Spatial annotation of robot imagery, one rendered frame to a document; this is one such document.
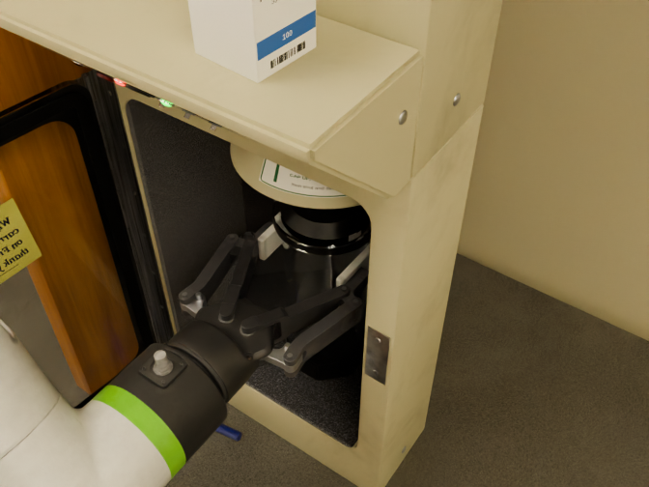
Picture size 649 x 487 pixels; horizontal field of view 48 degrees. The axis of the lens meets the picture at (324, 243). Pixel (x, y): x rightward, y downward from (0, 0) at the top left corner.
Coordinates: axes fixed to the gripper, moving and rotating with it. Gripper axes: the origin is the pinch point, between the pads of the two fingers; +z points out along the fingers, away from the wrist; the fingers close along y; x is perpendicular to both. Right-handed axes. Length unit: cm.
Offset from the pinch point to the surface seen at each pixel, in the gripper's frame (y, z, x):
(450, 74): -13.7, -5.4, -27.8
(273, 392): 1.2, -8.5, 17.9
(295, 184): -2.0, -7.1, -14.0
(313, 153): -13.7, -20.5, -31.0
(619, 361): -29.8, 25.1, 25.5
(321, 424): -5.7, -8.8, 17.9
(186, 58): -3.0, -18.0, -31.5
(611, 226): -21.9, 33.7, 12.0
